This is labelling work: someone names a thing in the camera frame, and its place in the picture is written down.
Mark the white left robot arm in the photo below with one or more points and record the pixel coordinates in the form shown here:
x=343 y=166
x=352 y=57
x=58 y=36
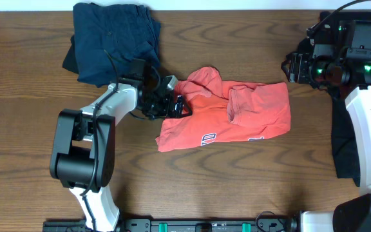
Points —
x=83 y=153

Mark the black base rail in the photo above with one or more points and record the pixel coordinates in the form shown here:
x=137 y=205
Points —
x=266 y=224

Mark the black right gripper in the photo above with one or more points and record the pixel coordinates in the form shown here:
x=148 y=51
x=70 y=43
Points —
x=299 y=69

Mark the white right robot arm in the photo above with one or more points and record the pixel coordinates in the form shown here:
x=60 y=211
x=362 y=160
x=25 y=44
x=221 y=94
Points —
x=355 y=214

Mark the red t-shirt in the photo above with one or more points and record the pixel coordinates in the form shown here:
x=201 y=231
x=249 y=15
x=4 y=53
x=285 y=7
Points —
x=226 y=111

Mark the black t-shirt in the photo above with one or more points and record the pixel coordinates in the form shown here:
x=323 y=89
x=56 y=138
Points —
x=346 y=135

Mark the folded navy blue garment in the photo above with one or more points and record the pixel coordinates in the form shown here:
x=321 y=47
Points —
x=107 y=38

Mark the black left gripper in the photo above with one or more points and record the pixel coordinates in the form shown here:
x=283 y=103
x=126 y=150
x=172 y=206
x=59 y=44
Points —
x=169 y=112

